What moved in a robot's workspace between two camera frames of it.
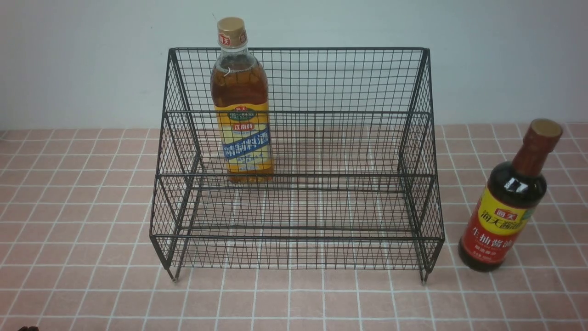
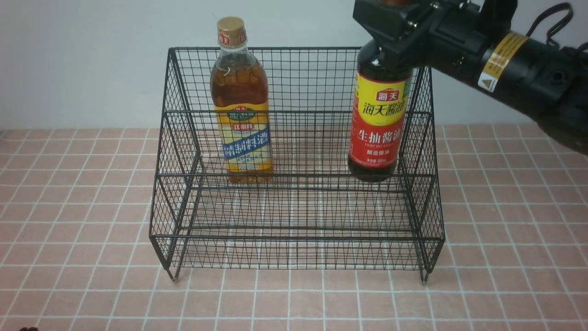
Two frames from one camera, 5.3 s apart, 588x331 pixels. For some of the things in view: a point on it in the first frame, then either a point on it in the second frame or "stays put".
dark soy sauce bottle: x=508 y=200 -> x=379 y=106
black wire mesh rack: x=298 y=157 stays put
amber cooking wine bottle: x=240 y=99 stays put
